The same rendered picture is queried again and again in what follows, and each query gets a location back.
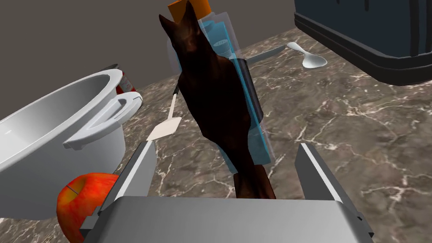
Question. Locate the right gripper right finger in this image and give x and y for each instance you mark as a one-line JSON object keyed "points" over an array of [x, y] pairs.
{"points": [[312, 179]]}

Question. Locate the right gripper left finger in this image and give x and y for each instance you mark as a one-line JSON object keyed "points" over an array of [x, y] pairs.
{"points": [[136, 175]]}

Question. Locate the red apple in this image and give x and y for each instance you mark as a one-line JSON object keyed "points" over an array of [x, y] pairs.
{"points": [[79, 206]]}

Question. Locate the red can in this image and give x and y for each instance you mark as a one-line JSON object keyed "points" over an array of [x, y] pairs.
{"points": [[126, 84]]}

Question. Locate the clear blue bottle orange cap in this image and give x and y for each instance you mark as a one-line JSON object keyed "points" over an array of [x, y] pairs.
{"points": [[251, 101]]}

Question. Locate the dark brown slender figurine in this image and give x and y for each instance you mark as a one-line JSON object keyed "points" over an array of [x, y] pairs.
{"points": [[216, 101]]}

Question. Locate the silver spoon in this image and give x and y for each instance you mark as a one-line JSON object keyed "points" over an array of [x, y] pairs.
{"points": [[314, 60]]}

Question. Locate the grey knife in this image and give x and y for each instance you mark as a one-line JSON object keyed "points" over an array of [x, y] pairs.
{"points": [[266, 54]]}

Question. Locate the dark blue appliance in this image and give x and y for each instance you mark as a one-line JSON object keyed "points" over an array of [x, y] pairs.
{"points": [[368, 30]]}

